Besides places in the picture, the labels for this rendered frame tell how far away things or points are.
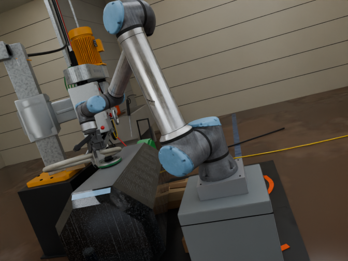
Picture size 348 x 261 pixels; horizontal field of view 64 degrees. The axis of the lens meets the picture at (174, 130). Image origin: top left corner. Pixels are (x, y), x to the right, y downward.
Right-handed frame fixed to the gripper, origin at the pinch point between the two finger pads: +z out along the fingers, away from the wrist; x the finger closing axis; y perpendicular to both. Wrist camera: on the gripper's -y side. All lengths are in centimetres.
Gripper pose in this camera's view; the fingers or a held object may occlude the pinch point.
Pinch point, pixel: (96, 165)
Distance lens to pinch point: 166.1
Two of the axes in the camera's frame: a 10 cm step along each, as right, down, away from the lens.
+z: 2.8, 9.6, -0.6
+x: -4.9, 1.9, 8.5
